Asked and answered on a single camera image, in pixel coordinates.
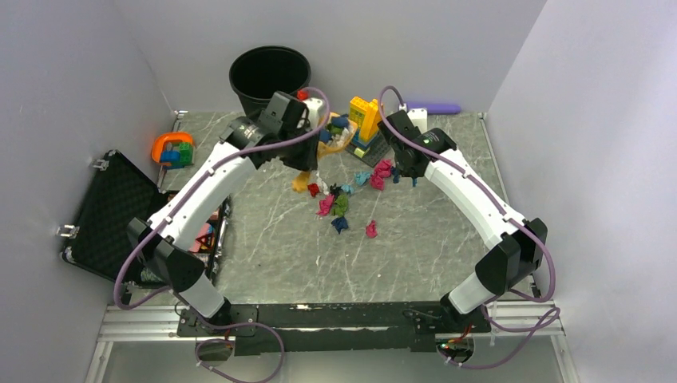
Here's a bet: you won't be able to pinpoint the orange slotted scoop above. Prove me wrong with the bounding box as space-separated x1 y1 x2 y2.
291 113 358 193

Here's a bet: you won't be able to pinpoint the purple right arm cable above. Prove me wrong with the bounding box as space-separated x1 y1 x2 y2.
377 85 562 371

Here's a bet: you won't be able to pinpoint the pile of paper scraps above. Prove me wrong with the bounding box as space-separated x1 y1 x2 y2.
305 160 401 235

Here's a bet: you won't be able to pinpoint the orange ring toy bricks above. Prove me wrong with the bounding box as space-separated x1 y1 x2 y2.
151 132 195 170

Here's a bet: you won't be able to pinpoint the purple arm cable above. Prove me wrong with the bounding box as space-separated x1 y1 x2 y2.
112 87 331 311
377 85 562 371

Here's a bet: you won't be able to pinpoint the black plastic bin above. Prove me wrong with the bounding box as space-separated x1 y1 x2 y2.
228 45 311 115

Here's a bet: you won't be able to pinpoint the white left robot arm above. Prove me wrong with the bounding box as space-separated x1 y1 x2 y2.
113 87 331 335

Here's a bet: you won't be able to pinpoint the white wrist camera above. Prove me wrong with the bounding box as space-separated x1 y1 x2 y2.
296 90 327 130
407 108 428 133

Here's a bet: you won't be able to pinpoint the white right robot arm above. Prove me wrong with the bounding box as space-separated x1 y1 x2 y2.
378 111 548 332

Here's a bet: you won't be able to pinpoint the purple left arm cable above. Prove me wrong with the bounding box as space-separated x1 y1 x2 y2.
112 87 331 311

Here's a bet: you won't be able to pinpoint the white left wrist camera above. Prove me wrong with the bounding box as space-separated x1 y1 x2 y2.
296 90 327 130

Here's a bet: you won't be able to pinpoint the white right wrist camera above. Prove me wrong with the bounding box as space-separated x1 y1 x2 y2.
407 108 428 133

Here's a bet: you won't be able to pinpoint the yellow toy brick building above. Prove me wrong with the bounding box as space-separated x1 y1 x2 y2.
346 97 390 168

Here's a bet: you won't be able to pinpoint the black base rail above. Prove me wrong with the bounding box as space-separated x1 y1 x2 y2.
176 301 491 356

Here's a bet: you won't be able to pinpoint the purple cylinder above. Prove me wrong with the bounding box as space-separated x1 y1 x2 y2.
406 101 462 115

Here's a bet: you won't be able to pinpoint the black open case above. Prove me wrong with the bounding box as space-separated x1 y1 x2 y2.
57 150 231 289

